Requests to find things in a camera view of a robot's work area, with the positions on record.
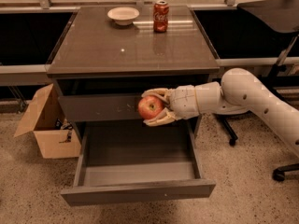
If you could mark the white bowl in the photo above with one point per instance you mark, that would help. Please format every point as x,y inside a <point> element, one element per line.
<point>123,15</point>

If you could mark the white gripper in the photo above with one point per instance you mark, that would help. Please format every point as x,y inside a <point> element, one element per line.
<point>183,102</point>

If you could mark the grey drawer cabinet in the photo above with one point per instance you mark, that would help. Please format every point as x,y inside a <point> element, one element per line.
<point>98,56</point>

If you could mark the open cardboard box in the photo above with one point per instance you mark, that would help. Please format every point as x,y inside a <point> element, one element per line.
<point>44,118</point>

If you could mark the red apple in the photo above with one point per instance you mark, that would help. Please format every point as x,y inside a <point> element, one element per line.
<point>149,107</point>

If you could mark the black side table with stand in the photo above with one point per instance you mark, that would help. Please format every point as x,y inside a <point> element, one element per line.
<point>274,16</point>

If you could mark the red cola can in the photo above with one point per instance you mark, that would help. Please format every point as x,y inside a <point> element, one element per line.
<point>160,16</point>

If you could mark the scratched grey top drawer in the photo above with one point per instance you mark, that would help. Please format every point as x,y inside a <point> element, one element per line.
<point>104,107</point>

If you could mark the open grey middle drawer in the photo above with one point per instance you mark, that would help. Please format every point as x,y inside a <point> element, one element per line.
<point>125,161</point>

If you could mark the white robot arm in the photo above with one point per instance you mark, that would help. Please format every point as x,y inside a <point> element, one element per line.
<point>209,101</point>

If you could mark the black office chair base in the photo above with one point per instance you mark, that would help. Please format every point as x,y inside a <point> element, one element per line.
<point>279,173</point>

